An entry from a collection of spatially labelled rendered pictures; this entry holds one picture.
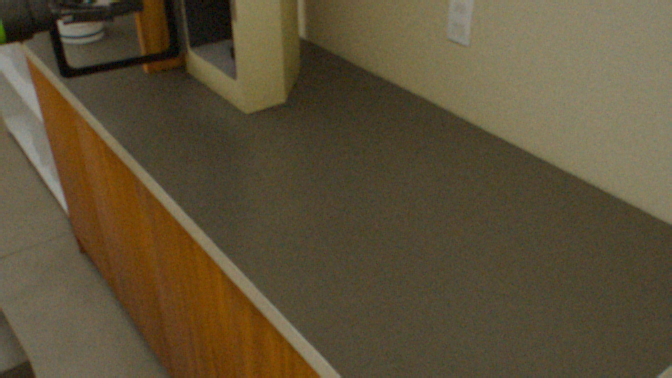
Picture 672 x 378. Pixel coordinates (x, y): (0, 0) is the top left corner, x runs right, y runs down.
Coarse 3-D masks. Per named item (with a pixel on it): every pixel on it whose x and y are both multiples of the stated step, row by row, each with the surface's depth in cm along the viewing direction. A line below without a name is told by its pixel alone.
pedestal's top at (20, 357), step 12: (0, 312) 101; (0, 324) 99; (0, 336) 97; (12, 336) 97; (0, 348) 95; (12, 348) 95; (0, 360) 93; (12, 360) 93; (24, 360) 93; (0, 372) 91; (12, 372) 92; (24, 372) 94
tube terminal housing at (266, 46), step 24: (240, 0) 143; (264, 0) 147; (288, 0) 158; (240, 24) 146; (264, 24) 150; (288, 24) 160; (240, 48) 149; (264, 48) 152; (288, 48) 162; (192, 72) 176; (216, 72) 163; (240, 72) 153; (264, 72) 155; (288, 72) 164; (240, 96) 157; (264, 96) 158
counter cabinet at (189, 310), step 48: (48, 96) 208; (96, 144) 176; (96, 192) 196; (144, 192) 152; (96, 240) 223; (144, 240) 167; (192, 240) 134; (144, 288) 186; (192, 288) 146; (144, 336) 210; (192, 336) 160; (240, 336) 130
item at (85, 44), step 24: (96, 0) 157; (144, 0) 163; (72, 24) 157; (96, 24) 160; (120, 24) 163; (144, 24) 166; (72, 48) 160; (96, 48) 162; (120, 48) 165; (144, 48) 169
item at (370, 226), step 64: (320, 64) 183; (128, 128) 152; (192, 128) 152; (256, 128) 152; (320, 128) 152; (384, 128) 152; (448, 128) 152; (192, 192) 129; (256, 192) 129; (320, 192) 129; (384, 192) 129; (448, 192) 129; (512, 192) 129; (576, 192) 129; (256, 256) 113; (320, 256) 113; (384, 256) 113; (448, 256) 113; (512, 256) 113; (576, 256) 113; (640, 256) 113; (320, 320) 100; (384, 320) 100; (448, 320) 100; (512, 320) 100; (576, 320) 100; (640, 320) 100
